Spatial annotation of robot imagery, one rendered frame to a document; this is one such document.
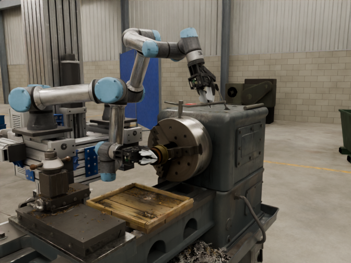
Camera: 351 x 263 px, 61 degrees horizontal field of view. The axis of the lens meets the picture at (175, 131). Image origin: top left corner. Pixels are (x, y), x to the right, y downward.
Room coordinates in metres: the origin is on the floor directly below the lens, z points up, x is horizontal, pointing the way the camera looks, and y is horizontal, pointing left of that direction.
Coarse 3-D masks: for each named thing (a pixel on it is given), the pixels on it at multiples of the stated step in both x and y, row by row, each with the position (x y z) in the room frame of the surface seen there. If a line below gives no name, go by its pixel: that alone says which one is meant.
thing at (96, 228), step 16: (32, 208) 0.98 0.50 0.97; (80, 208) 0.98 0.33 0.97; (32, 224) 0.93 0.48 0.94; (64, 224) 0.86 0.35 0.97; (80, 224) 0.86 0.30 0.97; (96, 224) 0.86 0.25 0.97; (112, 224) 0.86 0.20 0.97; (64, 240) 0.82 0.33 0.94; (80, 240) 0.77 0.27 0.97; (96, 240) 0.80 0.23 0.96; (112, 240) 0.85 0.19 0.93
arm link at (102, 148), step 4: (100, 144) 1.41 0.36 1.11; (104, 144) 1.40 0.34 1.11; (108, 144) 1.39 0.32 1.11; (112, 144) 1.38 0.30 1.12; (96, 148) 1.41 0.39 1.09; (100, 148) 1.40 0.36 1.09; (104, 148) 1.38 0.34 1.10; (108, 148) 1.37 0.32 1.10; (96, 152) 1.42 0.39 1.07; (100, 152) 1.39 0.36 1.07; (104, 152) 1.37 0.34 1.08; (108, 152) 1.36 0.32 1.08; (100, 156) 1.40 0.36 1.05; (104, 156) 1.38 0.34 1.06; (108, 156) 1.37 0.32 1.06; (104, 160) 1.38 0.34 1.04; (108, 160) 1.39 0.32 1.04
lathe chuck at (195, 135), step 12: (168, 120) 1.41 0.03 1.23; (180, 120) 1.38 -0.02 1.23; (192, 120) 1.43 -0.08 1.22; (168, 132) 1.41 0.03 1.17; (180, 132) 1.37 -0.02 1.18; (192, 132) 1.33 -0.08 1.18; (180, 144) 1.37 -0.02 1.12; (192, 144) 1.33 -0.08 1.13; (204, 144) 1.35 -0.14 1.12; (192, 156) 1.33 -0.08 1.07; (204, 156) 1.35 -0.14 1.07; (156, 168) 1.46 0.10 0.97; (180, 168) 1.37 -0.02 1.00; (192, 168) 1.33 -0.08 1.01; (168, 180) 1.41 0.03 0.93; (180, 180) 1.37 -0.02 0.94
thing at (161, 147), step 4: (152, 148) 1.30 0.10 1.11; (156, 148) 1.30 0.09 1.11; (160, 148) 1.30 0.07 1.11; (164, 148) 1.31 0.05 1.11; (156, 152) 1.27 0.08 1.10; (160, 152) 1.29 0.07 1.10; (164, 152) 1.29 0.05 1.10; (148, 156) 1.31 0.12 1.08; (156, 156) 1.27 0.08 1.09; (160, 156) 1.27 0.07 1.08; (164, 156) 1.29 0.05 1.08; (168, 156) 1.31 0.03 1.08; (160, 160) 1.28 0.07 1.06; (164, 160) 1.30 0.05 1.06; (152, 164) 1.28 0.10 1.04; (156, 164) 1.28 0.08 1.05
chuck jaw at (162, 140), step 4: (152, 128) 1.42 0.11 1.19; (156, 128) 1.41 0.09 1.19; (160, 128) 1.43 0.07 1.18; (152, 132) 1.42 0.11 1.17; (156, 132) 1.40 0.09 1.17; (160, 132) 1.41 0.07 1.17; (156, 136) 1.38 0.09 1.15; (160, 136) 1.39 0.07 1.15; (164, 136) 1.41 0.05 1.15; (156, 140) 1.38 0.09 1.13; (160, 140) 1.37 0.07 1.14; (164, 140) 1.39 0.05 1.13; (168, 140) 1.41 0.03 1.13; (156, 144) 1.35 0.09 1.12; (160, 144) 1.35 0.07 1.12; (164, 144) 1.37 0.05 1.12; (168, 144) 1.40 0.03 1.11
